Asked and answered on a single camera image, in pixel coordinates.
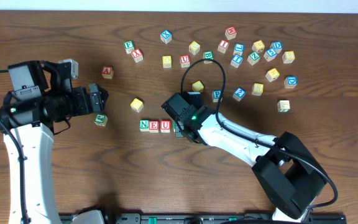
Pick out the red u block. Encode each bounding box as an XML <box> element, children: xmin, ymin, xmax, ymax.
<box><xmin>180</xmin><ymin>55</ymin><xmax>191</xmax><ymax>68</ymax></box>
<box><xmin>160</xmin><ymin>120</ymin><xmax>171</xmax><ymax>133</ymax></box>

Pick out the blue P wooden block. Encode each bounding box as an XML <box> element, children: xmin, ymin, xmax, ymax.
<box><xmin>212</xmin><ymin>90</ymin><xmax>222</xmax><ymax>103</ymax></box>

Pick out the red E wooden block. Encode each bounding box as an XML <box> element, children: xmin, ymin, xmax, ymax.
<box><xmin>149</xmin><ymin>121</ymin><xmax>159</xmax><ymax>133</ymax></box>

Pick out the green N wooden block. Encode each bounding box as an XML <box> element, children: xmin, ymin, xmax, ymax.
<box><xmin>139</xmin><ymin>119</ymin><xmax>149</xmax><ymax>132</ymax></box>

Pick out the yellow S wooden block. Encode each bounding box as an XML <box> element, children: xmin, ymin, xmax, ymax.
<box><xmin>252</xmin><ymin>83</ymin><xmax>264</xmax><ymax>96</ymax></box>

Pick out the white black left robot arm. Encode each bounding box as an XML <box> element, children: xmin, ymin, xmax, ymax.
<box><xmin>0</xmin><ymin>59</ymin><xmax>108</xmax><ymax>223</ymax></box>

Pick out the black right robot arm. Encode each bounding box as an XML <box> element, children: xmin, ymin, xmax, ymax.
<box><xmin>162</xmin><ymin>93</ymin><xmax>328</xmax><ymax>222</ymax></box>

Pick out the green J wooden block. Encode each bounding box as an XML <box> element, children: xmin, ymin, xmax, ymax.
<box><xmin>94</xmin><ymin>113</ymin><xmax>108</xmax><ymax>126</ymax></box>

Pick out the red A wooden block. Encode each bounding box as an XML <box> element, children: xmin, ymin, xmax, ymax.
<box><xmin>101</xmin><ymin>66</ymin><xmax>114</xmax><ymax>79</ymax></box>

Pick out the yellow block lower middle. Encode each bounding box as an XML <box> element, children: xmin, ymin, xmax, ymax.
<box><xmin>192</xmin><ymin>80</ymin><xmax>204</xmax><ymax>93</ymax></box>

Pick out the yellow 2 wooden block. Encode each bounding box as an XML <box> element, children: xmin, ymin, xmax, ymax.
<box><xmin>131</xmin><ymin>98</ymin><xmax>144</xmax><ymax>113</ymax></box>

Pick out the yellow O wooden block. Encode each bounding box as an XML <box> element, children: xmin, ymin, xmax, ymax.
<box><xmin>162</xmin><ymin>55</ymin><xmax>172</xmax><ymax>68</ymax></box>

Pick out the blue 2 wooden block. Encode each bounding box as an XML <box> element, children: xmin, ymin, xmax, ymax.
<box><xmin>232</xmin><ymin>87</ymin><xmax>246</xmax><ymax>101</ymax></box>

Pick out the red X wooden block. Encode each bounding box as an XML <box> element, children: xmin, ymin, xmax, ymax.
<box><xmin>131</xmin><ymin>49</ymin><xmax>144</xmax><ymax>63</ymax></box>

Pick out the green B wooden block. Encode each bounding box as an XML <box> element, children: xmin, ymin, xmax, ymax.
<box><xmin>203</xmin><ymin>50</ymin><xmax>214</xmax><ymax>63</ymax></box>

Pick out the green F wooden block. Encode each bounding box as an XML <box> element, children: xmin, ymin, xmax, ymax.
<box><xmin>124</xmin><ymin>40</ymin><xmax>135</xmax><ymax>54</ymax></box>

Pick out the yellow block upper middle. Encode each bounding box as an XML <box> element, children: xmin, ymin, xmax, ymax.
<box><xmin>188</xmin><ymin>41</ymin><xmax>201</xmax><ymax>55</ymax></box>

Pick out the blue T wooden block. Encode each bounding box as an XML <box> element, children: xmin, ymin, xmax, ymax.
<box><xmin>231</xmin><ymin>54</ymin><xmax>244</xmax><ymax>68</ymax></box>

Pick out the red I block far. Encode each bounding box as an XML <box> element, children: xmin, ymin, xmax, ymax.
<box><xmin>218</xmin><ymin>40</ymin><xmax>229</xmax><ymax>54</ymax></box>

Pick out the blue X wooden block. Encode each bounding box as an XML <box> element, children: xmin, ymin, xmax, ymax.
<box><xmin>160</xmin><ymin>30</ymin><xmax>172</xmax><ymax>44</ymax></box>

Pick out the blue L wooden block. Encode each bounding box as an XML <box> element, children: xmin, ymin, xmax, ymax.
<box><xmin>233</xmin><ymin>43</ymin><xmax>245</xmax><ymax>56</ymax></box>

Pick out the green Z wooden block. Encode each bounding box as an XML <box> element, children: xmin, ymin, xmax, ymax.
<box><xmin>247</xmin><ymin>52</ymin><xmax>260</xmax><ymax>65</ymax></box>

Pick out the red H wooden block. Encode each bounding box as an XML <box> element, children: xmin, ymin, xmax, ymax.
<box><xmin>225</xmin><ymin>26</ymin><xmax>237</xmax><ymax>40</ymax></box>

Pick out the yellow block with picture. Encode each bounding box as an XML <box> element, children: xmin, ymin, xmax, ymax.
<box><xmin>265</xmin><ymin>68</ymin><xmax>280</xmax><ymax>82</ymax></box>

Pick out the yellow block near Z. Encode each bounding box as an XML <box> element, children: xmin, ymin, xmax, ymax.
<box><xmin>252</xmin><ymin>40</ymin><xmax>265</xmax><ymax>54</ymax></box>

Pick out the green 7 wooden block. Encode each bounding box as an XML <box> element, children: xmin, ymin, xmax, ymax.
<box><xmin>277</xmin><ymin>100</ymin><xmax>290</xmax><ymax>113</ymax></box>

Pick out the blue 5 wooden block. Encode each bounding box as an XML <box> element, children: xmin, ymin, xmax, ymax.
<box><xmin>264</xmin><ymin>48</ymin><xmax>277</xmax><ymax>62</ymax></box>

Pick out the blue D block near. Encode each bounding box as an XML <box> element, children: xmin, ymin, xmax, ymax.
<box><xmin>284</xmin><ymin>76</ymin><xmax>298</xmax><ymax>89</ymax></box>

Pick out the blue d block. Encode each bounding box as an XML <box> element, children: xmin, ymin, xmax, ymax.
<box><xmin>270</xmin><ymin>41</ymin><xmax>283</xmax><ymax>54</ymax></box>
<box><xmin>284</xmin><ymin>76</ymin><xmax>298</xmax><ymax>89</ymax></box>

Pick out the blue D block far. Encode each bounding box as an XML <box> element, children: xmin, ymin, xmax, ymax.
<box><xmin>270</xmin><ymin>41</ymin><xmax>283</xmax><ymax>54</ymax></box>

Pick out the yellow 8 wooden block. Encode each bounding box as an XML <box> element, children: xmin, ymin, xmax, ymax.
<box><xmin>282</xmin><ymin>51</ymin><xmax>296</xmax><ymax>64</ymax></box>

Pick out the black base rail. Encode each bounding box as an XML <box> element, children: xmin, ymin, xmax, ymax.
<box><xmin>108</xmin><ymin>213</ymin><xmax>347</xmax><ymax>224</ymax></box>

